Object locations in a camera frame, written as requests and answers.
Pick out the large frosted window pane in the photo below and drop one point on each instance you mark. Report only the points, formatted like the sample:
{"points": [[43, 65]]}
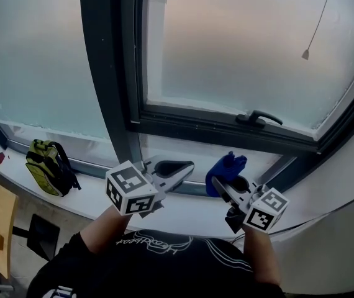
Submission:
{"points": [[34, 57]]}

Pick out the small red object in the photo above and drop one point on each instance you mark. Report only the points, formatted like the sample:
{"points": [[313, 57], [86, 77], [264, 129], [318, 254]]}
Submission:
{"points": [[0, 158]]}

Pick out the person's right forearm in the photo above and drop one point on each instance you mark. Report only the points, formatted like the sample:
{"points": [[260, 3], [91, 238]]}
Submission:
{"points": [[262, 259]]}

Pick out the white window sill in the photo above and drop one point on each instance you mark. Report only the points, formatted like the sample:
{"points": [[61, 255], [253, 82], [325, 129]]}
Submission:
{"points": [[195, 210]]}

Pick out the person's left forearm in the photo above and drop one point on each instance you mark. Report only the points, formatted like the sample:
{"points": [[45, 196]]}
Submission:
{"points": [[105, 231]]}

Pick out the black table base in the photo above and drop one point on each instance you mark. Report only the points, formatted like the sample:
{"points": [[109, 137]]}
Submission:
{"points": [[42, 237]]}

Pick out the blue cloth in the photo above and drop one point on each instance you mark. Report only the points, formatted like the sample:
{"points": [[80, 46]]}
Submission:
{"points": [[225, 169]]}

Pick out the person's black printed t-shirt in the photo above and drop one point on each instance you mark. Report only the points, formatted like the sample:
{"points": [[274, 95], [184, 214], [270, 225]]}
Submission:
{"points": [[149, 269]]}

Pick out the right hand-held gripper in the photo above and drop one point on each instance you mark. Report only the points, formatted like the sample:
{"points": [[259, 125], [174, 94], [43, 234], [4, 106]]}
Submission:
{"points": [[264, 219]]}

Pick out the frosted opening window pane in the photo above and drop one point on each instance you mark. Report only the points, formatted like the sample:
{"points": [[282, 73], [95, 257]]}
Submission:
{"points": [[242, 42]]}

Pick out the green and black backpack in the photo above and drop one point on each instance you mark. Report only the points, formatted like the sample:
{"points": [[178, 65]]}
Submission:
{"points": [[49, 169]]}

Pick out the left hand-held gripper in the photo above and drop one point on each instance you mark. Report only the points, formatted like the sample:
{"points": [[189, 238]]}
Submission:
{"points": [[127, 182]]}

